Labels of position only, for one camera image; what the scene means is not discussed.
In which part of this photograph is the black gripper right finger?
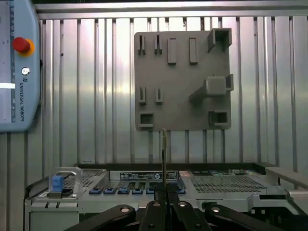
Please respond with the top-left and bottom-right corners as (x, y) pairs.
(167, 184), (287, 231)

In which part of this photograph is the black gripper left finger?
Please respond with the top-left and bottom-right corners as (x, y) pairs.
(64, 184), (168, 231)

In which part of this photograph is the green RAM stick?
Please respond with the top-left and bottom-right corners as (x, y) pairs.
(161, 128), (168, 187)

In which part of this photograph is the black open PC case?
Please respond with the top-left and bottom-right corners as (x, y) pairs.
(24, 162), (308, 231)

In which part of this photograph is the blue plastic case latch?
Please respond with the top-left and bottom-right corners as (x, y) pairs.
(49, 175), (64, 193)

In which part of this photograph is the grey plastic parts rack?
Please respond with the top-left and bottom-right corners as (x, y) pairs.
(134, 27), (234, 132)

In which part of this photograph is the pale blue teach pendant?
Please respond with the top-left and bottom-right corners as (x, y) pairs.
(0, 0), (41, 132)

